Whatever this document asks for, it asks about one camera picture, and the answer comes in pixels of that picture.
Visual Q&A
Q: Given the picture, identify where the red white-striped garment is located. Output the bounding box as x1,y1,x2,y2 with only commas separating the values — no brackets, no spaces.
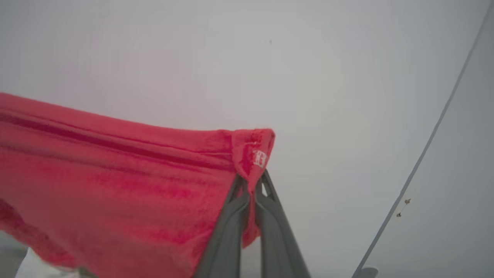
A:
0,92,276,278

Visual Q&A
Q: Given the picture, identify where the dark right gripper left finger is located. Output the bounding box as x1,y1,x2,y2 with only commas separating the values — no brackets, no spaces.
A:
192,174,251,278

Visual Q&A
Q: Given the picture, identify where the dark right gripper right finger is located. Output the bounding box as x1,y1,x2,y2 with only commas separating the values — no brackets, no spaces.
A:
254,169,311,278

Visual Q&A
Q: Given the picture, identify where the small brass wall fixing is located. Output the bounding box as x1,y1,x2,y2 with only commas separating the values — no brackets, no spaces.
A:
396,198,411,217

